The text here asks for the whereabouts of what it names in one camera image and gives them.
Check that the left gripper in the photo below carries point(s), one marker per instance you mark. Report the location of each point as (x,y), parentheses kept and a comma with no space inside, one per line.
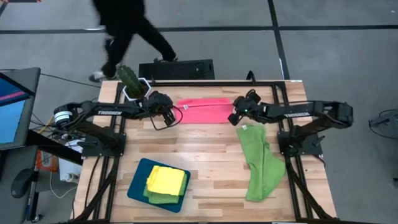
(160,104)

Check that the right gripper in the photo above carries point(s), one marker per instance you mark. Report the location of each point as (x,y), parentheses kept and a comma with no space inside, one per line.
(248,109)

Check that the pink microfiber towel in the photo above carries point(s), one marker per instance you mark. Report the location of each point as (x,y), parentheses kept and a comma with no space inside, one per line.
(205,112)

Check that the yellow microfiber towel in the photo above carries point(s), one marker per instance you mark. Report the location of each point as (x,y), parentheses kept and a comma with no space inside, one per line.
(166,180)

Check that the blue plastic tray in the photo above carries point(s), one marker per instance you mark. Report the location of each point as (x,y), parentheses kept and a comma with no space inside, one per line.
(136,183)

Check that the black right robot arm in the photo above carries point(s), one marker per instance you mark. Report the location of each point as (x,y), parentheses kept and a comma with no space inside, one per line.
(295,115)

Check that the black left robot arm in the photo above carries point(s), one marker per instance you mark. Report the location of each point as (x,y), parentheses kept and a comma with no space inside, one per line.
(105,112)

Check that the white hexagonal plant pot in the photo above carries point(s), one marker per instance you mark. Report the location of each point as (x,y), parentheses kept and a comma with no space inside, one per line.
(147,84)

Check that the green cactus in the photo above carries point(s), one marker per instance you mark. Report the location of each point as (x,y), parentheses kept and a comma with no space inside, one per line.
(130,79)

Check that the person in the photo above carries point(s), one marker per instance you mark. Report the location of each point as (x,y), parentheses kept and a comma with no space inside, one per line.
(124,25)

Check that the white paper box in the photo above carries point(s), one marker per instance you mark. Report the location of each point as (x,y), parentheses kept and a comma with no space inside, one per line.
(66,168)

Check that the white power strip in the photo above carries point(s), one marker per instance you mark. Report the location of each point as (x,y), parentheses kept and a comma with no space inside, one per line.
(72,177)

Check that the black desk support bar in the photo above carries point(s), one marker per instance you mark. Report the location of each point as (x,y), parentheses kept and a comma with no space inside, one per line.
(53,149)

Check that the orange packet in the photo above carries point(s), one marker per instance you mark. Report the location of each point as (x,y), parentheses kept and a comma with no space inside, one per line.
(46,161)

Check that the black floor stand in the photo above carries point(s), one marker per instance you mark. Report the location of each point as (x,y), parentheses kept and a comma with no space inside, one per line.
(390,119)

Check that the black computer monitor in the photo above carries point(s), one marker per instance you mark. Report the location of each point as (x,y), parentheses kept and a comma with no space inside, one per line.
(12,118)

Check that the grey desk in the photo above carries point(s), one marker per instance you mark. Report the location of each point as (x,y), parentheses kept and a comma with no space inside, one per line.
(12,161)

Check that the black computer mouse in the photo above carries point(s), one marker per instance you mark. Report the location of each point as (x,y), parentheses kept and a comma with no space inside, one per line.
(20,183)

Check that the black aluminium table frame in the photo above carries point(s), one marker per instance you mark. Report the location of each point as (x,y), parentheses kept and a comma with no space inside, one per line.
(217,83)

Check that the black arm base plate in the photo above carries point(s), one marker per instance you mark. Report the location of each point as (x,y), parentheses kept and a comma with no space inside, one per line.
(102,151)
(312,149)

